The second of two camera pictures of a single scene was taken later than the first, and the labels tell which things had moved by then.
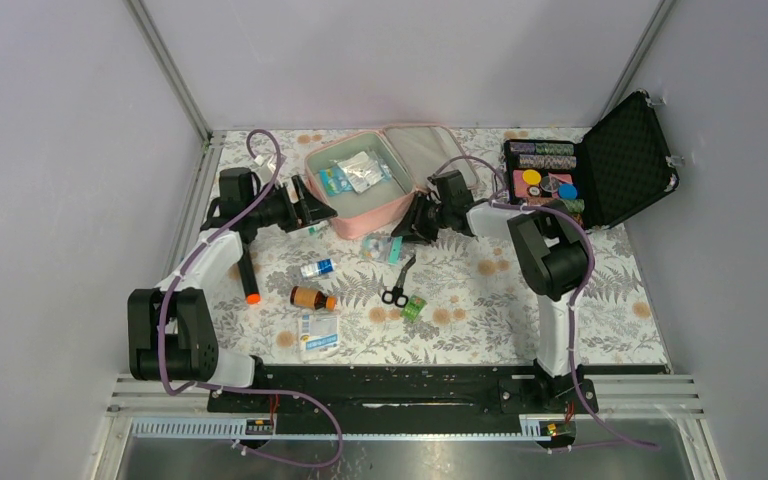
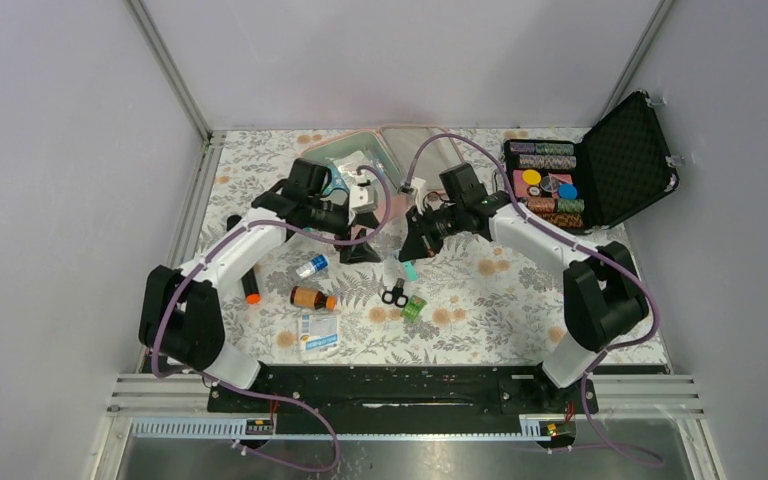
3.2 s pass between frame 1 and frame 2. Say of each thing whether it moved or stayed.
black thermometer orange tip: stayed
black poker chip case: stayed
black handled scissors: stayed
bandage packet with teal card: moved
